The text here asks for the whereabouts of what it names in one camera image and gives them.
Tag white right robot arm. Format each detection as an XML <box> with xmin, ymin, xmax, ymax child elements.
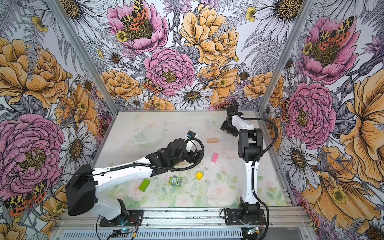
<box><xmin>221</xmin><ymin>101</ymin><xmax>267</xmax><ymax>225</ymax></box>

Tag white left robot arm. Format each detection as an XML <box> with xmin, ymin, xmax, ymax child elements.
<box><xmin>66</xmin><ymin>138</ymin><xmax>205</xmax><ymax>221</ymax></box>

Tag yellow cube block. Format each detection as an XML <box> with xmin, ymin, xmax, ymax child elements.
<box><xmin>196</xmin><ymin>172</ymin><xmax>204</xmax><ymax>181</ymax></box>

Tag pink rectangular block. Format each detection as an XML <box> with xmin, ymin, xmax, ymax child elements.
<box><xmin>211</xmin><ymin>153</ymin><xmax>219</xmax><ymax>163</ymax></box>

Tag green rectangular block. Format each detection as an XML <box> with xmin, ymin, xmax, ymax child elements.
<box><xmin>139</xmin><ymin>179</ymin><xmax>151</xmax><ymax>193</ymax></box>

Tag green owl toy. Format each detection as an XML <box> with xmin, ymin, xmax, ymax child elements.
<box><xmin>169</xmin><ymin>176</ymin><xmax>183</xmax><ymax>187</ymax></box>

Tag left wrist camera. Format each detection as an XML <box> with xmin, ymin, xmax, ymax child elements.
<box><xmin>186</xmin><ymin>131</ymin><xmax>197</xmax><ymax>139</ymax></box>

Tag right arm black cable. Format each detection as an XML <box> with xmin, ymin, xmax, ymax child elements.
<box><xmin>241</xmin><ymin>116</ymin><xmax>280</xmax><ymax>240</ymax></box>

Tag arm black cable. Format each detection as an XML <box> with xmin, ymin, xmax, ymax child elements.
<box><xmin>109</xmin><ymin>137</ymin><xmax>205</xmax><ymax>172</ymax></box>
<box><xmin>241</xmin><ymin>116</ymin><xmax>280</xmax><ymax>240</ymax></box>

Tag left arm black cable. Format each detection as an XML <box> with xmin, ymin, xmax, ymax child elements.
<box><xmin>109</xmin><ymin>137</ymin><xmax>205</xmax><ymax>172</ymax></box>

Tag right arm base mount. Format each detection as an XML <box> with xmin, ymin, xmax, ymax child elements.
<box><xmin>221</xmin><ymin>208</ymin><xmax>267</xmax><ymax>226</ymax></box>

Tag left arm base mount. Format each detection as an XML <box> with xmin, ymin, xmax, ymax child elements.
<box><xmin>99</xmin><ymin>210</ymin><xmax>145</xmax><ymax>227</ymax></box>

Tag aluminium rail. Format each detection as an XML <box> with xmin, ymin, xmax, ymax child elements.
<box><xmin>56</xmin><ymin>206</ymin><xmax>310</xmax><ymax>230</ymax></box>

